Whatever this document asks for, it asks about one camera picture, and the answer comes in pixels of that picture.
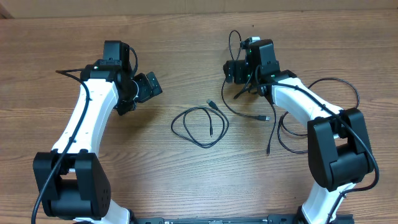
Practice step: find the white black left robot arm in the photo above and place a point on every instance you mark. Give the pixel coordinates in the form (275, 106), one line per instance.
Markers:
(71, 181)

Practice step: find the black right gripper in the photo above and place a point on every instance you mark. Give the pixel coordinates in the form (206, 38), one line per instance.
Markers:
(238, 68)

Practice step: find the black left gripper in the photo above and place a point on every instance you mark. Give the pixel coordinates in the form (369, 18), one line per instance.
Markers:
(147, 91)

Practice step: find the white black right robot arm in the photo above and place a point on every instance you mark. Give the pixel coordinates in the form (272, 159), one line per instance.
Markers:
(339, 153)

